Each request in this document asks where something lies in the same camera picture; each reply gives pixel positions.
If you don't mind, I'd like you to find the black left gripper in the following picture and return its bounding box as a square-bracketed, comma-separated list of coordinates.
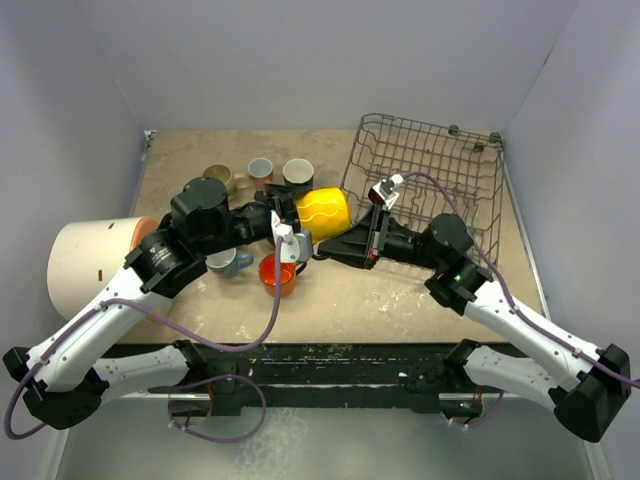
[198, 184, 314, 257]

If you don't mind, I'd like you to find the salmon pink ribbed mug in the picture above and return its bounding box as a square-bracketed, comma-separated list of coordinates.
[247, 157, 274, 191]

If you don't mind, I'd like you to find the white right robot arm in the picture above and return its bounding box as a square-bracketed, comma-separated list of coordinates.
[319, 207, 631, 443]

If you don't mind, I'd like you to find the grey wire dish rack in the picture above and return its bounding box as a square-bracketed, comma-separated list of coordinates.
[341, 113, 504, 263]

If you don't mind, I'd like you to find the cream mug green inside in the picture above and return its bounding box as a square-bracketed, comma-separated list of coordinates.
[282, 158, 315, 187]

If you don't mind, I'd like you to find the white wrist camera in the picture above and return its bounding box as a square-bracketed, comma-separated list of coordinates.
[270, 210, 313, 264]
[368, 174, 404, 211]

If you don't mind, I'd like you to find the aluminium frame rail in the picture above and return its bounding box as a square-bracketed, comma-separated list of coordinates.
[59, 357, 591, 401]

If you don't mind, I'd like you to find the blue mug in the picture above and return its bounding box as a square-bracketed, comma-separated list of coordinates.
[205, 248, 254, 278]

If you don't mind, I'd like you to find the beige stoneware mug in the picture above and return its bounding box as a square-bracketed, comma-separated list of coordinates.
[202, 164, 251, 195]

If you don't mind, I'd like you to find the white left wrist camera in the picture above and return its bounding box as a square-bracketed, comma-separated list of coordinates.
[270, 210, 313, 264]

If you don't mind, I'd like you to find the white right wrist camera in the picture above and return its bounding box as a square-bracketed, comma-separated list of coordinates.
[368, 174, 404, 211]

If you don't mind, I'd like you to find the yellow mug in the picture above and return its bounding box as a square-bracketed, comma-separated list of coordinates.
[295, 187, 351, 244]

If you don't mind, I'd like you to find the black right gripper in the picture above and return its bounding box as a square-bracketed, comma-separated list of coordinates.
[318, 204, 442, 271]

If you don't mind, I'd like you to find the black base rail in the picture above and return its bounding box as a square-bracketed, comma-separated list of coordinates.
[169, 343, 489, 417]

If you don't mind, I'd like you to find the white cylinder with striped lid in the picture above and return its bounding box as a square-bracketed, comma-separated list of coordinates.
[47, 217, 159, 320]

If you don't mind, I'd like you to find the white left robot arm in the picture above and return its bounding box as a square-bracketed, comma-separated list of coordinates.
[3, 177, 312, 440]

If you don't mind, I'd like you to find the orange mug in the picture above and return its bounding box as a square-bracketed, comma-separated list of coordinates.
[257, 253, 307, 297]

